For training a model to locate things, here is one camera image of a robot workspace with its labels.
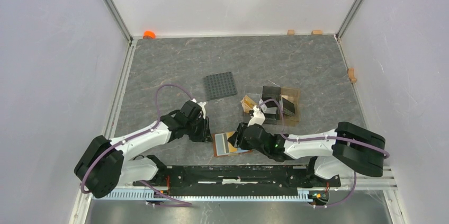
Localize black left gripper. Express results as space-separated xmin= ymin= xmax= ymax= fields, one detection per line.
xmin=185 ymin=115 xmax=213 ymax=143

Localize brown leather card holder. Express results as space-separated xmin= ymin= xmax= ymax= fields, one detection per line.
xmin=212 ymin=131 xmax=252 ymax=157

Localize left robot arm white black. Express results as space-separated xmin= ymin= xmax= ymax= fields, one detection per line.
xmin=74 ymin=100 xmax=211 ymax=199

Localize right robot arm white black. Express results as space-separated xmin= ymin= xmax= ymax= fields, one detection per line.
xmin=228 ymin=122 xmax=390 ymax=186

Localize gold credit card stack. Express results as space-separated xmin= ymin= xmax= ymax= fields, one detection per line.
xmin=240 ymin=95 xmax=260 ymax=113

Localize black credit card stack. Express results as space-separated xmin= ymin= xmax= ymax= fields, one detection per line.
xmin=261 ymin=86 xmax=282 ymax=102

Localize dark grey studded baseplate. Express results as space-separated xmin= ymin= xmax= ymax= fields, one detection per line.
xmin=203 ymin=71 xmax=237 ymax=101

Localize orange round cap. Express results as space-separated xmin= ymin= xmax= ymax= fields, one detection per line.
xmin=142 ymin=31 xmax=156 ymax=39

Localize curved wooden piece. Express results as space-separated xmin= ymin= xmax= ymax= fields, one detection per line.
xmin=347 ymin=68 xmax=357 ymax=84

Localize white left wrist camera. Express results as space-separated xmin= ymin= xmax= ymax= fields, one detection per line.
xmin=191 ymin=98 xmax=207 ymax=119

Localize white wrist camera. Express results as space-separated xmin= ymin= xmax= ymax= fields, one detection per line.
xmin=191 ymin=98 xmax=207 ymax=119
xmin=248 ymin=105 xmax=265 ymax=126

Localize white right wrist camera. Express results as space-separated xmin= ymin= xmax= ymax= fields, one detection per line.
xmin=248 ymin=105 xmax=265 ymax=126

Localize white slotted cable duct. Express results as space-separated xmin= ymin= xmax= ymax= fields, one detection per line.
xmin=94 ymin=187 xmax=312 ymax=203

